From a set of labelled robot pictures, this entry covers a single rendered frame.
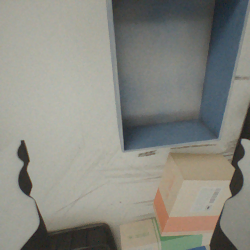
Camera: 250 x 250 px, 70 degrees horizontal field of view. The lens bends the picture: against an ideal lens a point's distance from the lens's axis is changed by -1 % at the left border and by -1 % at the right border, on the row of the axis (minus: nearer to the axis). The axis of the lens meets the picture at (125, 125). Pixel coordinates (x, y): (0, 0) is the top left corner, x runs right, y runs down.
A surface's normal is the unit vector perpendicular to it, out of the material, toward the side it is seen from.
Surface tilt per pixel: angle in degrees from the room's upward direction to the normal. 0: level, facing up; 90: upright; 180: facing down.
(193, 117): 0
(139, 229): 90
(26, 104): 0
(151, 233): 90
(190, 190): 0
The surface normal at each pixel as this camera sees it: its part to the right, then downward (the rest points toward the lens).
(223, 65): -0.99, 0.11
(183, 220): 0.11, 0.48
